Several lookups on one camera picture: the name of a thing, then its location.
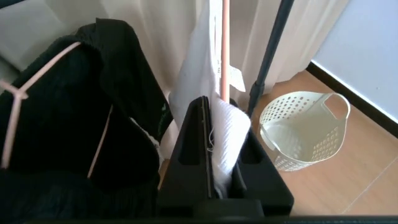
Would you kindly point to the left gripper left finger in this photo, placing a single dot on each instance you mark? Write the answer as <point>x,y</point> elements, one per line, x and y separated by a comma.
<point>183,186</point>

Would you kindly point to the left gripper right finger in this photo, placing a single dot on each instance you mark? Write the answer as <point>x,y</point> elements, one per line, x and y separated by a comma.
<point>273,193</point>

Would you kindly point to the white printed t-shirt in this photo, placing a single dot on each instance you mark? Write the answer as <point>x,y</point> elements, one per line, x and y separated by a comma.
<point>199,62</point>

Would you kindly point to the black shorts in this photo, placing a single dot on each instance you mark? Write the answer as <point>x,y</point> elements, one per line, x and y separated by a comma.
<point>62,124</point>

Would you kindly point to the pink clothes hanger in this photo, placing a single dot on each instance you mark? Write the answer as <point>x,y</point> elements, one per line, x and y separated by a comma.
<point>225,46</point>
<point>18,93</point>

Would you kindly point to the white laundry basket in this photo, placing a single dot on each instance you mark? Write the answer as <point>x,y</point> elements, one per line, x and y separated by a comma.
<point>311,140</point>

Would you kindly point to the black clothes rack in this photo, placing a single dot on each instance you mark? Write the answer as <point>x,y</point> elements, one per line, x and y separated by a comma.
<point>273,46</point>

